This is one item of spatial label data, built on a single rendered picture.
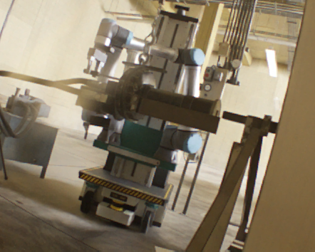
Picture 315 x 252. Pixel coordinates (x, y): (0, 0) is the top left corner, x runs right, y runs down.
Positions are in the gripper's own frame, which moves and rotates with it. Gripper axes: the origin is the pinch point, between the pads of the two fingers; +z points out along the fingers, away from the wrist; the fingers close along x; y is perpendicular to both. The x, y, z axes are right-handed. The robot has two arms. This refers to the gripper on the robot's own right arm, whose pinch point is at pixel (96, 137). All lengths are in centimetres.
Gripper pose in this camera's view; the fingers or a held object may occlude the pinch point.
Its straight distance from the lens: 198.7
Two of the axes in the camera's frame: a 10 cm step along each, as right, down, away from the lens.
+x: -9.8, -1.8, -0.3
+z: -1.5, 8.8, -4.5
